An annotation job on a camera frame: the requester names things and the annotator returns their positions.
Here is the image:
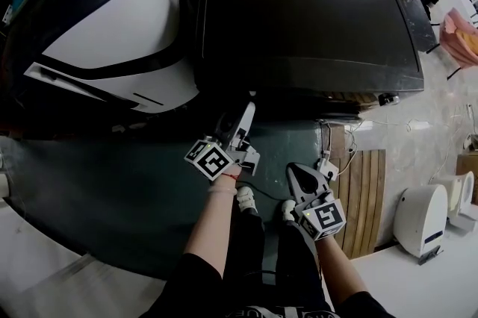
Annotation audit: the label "person's black t-shirt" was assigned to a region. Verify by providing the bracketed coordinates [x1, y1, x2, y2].
[140, 252, 397, 318]

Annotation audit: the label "white and black machine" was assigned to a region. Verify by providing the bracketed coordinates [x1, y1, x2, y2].
[0, 0, 202, 116]

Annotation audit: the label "person's right white shoe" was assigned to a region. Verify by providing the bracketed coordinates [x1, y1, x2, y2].
[280, 199, 299, 223]

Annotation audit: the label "small cardboard box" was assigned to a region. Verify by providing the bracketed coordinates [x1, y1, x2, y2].
[456, 153, 478, 204]

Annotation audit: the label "person's black trousers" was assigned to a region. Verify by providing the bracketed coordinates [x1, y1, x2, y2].
[223, 210, 329, 310]

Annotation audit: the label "wooden slat pallet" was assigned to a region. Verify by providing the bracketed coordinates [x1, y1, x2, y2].
[327, 147, 388, 260]

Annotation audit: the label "person's right forearm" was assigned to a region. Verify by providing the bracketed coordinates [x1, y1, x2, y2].
[315, 232, 370, 305]

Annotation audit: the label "pink cloth covered chair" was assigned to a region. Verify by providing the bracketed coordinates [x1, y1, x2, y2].
[438, 8, 478, 81]

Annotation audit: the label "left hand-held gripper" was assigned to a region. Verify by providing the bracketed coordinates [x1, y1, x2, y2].
[184, 102, 261, 182]

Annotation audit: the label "person's left forearm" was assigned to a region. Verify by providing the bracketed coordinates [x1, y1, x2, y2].
[181, 172, 240, 258]

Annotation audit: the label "white power adapter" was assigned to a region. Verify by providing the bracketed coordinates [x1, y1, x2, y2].
[317, 158, 339, 181]

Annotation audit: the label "white device with blue label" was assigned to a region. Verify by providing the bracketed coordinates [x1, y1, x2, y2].
[393, 184, 449, 266]

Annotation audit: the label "pale bangle bracelet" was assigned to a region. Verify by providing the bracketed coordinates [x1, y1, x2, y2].
[207, 184, 238, 197]

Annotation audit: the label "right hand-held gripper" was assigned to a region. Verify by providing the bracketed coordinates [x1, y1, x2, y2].
[285, 163, 347, 242]

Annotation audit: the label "silver washing machine knob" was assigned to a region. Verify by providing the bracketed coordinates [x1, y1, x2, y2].
[377, 93, 401, 107]

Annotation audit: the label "white toilet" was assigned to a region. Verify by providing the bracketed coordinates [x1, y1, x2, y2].
[435, 170, 476, 221]

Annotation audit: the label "person's white shoe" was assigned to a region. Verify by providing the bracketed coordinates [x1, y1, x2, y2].
[280, 199, 299, 223]
[235, 186, 259, 215]

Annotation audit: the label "person's left white shoe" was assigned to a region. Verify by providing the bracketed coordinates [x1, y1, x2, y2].
[235, 186, 259, 215]

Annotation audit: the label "white cabinet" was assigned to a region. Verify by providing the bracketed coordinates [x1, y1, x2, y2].
[0, 196, 169, 318]

